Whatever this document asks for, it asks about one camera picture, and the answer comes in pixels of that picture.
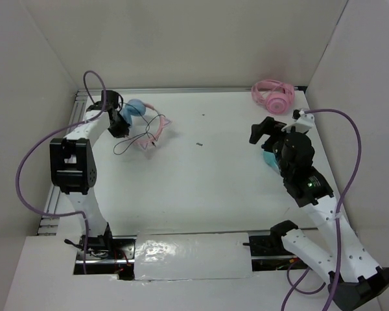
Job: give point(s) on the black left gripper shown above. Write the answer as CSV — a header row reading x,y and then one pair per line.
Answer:
x,y
124,128

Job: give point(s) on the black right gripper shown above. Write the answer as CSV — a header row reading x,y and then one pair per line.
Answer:
x,y
269,126

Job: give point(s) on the blue pink cat-ear headphones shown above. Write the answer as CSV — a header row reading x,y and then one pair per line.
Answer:
x,y
154,121

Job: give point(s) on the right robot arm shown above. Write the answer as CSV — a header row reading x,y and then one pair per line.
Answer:
x,y
353,276

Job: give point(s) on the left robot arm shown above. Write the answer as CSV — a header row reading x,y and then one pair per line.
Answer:
x,y
74,171

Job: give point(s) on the teal cat-ear headphones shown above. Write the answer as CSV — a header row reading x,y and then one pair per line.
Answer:
x,y
271,158

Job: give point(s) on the white taped cover plate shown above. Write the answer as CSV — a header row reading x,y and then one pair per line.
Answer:
x,y
192,257

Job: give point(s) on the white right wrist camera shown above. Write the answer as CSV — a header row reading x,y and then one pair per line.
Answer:
x,y
302,122

